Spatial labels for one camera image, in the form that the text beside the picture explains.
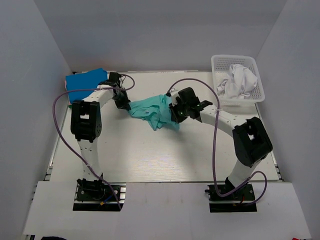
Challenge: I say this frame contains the teal t shirt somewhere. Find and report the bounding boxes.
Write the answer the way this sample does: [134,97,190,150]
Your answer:
[128,94,180,131]

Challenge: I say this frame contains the white t shirt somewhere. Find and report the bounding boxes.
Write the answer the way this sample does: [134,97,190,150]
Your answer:
[217,64,258,100]

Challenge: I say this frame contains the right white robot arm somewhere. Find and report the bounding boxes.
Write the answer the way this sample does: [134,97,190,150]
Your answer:
[167,87,273,200]

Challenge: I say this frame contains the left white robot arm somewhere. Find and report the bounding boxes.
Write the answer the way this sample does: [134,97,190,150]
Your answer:
[70,72,131,181]

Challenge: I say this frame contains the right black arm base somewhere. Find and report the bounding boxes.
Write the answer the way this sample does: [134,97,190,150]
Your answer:
[204,184,257,213]

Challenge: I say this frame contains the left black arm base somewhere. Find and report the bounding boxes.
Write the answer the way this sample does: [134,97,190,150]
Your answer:
[72,178,126,212]

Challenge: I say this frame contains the blue folded t shirt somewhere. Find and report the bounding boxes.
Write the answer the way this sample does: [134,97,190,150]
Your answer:
[65,68,108,105]

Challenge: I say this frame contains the white plastic basket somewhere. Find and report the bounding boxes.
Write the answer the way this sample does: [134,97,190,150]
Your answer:
[211,54,265,107]

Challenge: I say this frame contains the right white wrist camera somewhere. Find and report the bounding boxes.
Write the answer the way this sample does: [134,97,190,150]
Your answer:
[165,90,180,106]

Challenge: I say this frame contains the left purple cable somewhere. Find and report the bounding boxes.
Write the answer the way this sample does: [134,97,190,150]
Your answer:
[52,73,136,210]

